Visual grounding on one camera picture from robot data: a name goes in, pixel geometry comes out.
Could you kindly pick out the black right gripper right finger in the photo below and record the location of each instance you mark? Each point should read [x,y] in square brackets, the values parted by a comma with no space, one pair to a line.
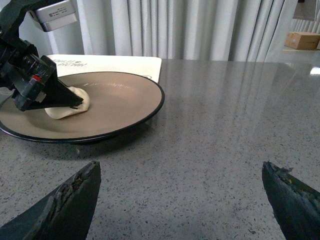
[296,206]

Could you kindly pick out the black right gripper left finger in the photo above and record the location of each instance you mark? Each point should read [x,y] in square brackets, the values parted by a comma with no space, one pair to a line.
[65,213]

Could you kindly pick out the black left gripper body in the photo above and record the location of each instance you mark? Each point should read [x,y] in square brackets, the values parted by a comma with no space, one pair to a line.
[19,59]

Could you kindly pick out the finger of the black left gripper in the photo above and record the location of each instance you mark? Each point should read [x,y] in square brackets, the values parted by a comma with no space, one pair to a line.
[57,96]

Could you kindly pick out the beige plate with black rim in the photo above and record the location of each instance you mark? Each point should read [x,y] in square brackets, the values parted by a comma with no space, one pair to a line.
[118,102]

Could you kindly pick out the white rectangular tray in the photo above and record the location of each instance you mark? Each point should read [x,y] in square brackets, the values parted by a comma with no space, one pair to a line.
[69,64]

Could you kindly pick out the grey pleated curtain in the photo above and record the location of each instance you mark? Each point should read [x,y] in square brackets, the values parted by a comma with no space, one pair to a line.
[217,30]

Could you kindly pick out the brown cardboard box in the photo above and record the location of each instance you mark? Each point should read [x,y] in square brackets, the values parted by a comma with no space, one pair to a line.
[302,40]

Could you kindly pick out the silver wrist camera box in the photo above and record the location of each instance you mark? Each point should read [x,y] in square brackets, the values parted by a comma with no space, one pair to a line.
[55,16]

